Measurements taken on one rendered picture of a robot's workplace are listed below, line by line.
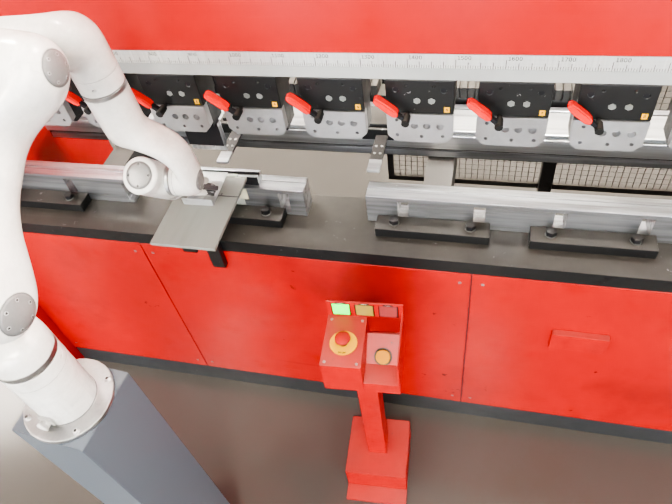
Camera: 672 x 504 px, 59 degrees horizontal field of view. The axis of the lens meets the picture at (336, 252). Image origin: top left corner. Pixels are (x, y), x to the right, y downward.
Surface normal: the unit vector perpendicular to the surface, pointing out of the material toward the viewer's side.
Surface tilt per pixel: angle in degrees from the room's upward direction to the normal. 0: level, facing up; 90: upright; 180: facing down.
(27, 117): 113
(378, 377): 0
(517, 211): 90
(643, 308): 90
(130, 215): 0
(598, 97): 90
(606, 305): 90
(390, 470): 0
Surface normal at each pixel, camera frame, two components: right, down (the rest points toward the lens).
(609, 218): -0.22, 0.76
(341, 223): -0.12, -0.65
